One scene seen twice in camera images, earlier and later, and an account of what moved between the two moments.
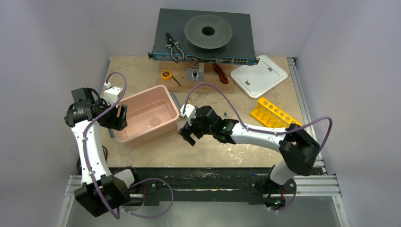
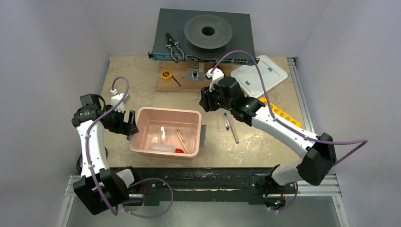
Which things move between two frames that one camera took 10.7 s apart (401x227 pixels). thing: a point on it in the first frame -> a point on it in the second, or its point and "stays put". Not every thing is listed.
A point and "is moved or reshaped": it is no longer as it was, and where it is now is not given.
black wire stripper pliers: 170,44 stays put
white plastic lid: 259,79 stays put
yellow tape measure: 167,74 stays put
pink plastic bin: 151,113 is moved or reshaped
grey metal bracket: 196,73 stays put
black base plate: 168,184 stays put
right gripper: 194,127 -> 206,100
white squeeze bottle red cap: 180,124 -> 165,147
